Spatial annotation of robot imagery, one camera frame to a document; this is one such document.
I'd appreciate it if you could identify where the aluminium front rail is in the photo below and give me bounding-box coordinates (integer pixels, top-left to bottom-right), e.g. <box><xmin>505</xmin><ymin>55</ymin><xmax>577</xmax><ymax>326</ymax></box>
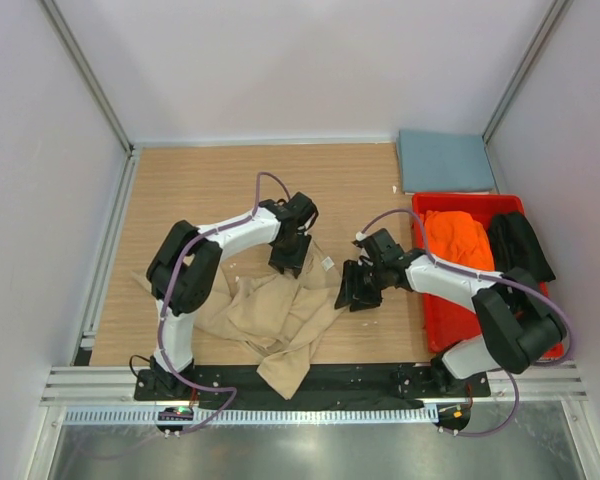
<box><xmin>39</xmin><ymin>362</ymin><xmax>587</xmax><ymax>407</ymax></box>

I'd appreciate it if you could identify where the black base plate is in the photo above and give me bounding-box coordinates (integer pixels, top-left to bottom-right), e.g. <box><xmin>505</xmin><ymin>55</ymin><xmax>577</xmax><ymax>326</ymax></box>
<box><xmin>134</xmin><ymin>363</ymin><xmax>490</xmax><ymax>408</ymax></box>

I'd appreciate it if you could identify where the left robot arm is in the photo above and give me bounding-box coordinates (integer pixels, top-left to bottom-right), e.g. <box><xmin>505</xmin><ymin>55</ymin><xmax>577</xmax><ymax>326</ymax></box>
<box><xmin>146</xmin><ymin>192</ymin><xmax>319</xmax><ymax>400</ymax></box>

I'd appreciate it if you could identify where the left aluminium frame post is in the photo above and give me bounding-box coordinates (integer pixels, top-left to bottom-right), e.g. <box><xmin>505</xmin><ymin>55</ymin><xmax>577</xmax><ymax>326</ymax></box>
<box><xmin>37</xmin><ymin>0</ymin><xmax>134</xmax><ymax>157</ymax></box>

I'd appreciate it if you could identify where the slotted cable duct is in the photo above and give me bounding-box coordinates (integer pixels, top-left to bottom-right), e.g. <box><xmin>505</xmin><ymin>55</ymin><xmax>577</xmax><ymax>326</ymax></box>
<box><xmin>63</xmin><ymin>404</ymin><xmax>438</xmax><ymax>427</ymax></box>

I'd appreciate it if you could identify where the right aluminium frame post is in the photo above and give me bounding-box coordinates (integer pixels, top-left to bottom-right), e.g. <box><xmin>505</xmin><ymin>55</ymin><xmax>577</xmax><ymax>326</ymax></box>
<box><xmin>482</xmin><ymin>0</ymin><xmax>573</xmax><ymax>145</ymax></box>

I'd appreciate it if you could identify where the orange t shirt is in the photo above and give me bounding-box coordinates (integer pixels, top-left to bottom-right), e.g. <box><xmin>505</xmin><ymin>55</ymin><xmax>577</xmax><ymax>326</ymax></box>
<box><xmin>421</xmin><ymin>211</ymin><xmax>495</xmax><ymax>271</ymax></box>

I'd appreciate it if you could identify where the black t shirt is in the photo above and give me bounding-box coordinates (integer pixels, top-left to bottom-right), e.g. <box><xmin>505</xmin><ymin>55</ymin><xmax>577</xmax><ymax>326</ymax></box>
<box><xmin>487</xmin><ymin>212</ymin><xmax>556</xmax><ymax>283</ymax></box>

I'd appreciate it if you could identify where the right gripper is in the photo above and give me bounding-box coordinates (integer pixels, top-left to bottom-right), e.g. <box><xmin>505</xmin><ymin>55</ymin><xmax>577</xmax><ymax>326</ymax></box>
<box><xmin>335</xmin><ymin>259</ymin><xmax>388</xmax><ymax>312</ymax></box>

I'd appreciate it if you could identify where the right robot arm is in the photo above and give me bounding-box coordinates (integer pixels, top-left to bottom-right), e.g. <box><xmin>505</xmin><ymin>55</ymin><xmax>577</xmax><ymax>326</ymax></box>
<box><xmin>334</xmin><ymin>229</ymin><xmax>567</xmax><ymax>396</ymax></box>

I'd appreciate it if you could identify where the aluminium frame post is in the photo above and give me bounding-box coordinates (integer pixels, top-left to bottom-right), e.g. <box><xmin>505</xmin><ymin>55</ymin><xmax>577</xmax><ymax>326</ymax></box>
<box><xmin>37</xmin><ymin>0</ymin><xmax>134</xmax><ymax>157</ymax></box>
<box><xmin>482</xmin><ymin>0</ymin><xmax>573</xmax><ymax>145</ymax></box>

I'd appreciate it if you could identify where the folded blue t shirt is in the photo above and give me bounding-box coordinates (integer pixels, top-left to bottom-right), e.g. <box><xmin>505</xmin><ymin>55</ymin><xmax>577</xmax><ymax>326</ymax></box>
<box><xmin>396</xmin><ymin>129</ymin><xmax>495</xmax><ymax>193</ymax></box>

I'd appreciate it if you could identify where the beige t shirt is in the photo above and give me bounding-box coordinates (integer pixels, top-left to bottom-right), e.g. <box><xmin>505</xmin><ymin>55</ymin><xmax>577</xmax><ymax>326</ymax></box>
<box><xmin>154</xmin><ymin>241</ymin><xmax>343</xmax><ymax>400</ymax></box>

